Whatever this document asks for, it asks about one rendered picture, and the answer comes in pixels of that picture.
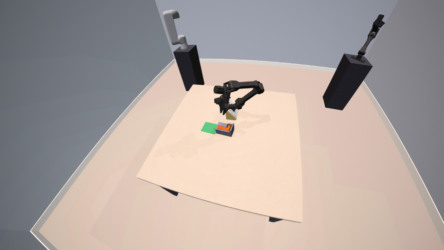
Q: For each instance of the orange l-shaped part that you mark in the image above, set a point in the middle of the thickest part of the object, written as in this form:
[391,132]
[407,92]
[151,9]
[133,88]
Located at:
[224,128]

